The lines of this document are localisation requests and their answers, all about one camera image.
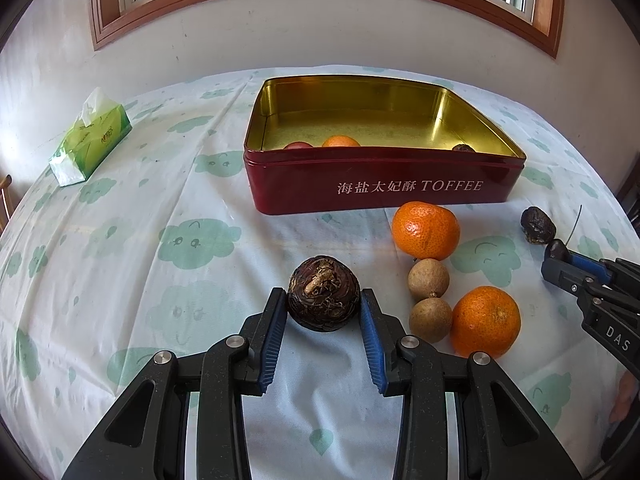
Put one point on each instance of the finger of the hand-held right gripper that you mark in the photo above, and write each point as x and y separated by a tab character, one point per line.
590	266
565	277

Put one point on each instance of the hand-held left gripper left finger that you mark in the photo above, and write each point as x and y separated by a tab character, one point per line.
270	347

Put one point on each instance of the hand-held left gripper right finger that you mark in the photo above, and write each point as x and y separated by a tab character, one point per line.
373	347

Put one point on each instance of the dark cherry with stem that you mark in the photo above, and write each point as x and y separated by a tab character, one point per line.
556	249

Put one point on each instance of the dark wrinkled fruit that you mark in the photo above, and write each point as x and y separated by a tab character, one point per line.
462	148
537	225

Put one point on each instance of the brown longan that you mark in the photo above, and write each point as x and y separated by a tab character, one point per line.
428	280
430	319

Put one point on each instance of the dark water chestnut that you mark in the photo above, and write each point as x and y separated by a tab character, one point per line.
324	300

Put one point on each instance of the orange mandarin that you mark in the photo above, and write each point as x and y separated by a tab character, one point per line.
485	321
425	230
341	141

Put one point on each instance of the red tin box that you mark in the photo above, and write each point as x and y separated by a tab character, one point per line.
380	185

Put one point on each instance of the red tomato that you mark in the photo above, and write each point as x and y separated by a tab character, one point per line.
298	145

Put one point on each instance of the person's right hand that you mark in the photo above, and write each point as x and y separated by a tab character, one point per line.
625	397

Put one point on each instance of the dark furniture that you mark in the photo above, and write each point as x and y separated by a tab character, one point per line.
632	190

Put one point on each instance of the green tissue box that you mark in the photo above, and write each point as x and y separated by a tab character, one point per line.
92	142

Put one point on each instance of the wooden chair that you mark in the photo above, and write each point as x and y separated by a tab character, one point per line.
5	205

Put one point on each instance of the wooden framed window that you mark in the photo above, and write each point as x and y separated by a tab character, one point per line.
320	5

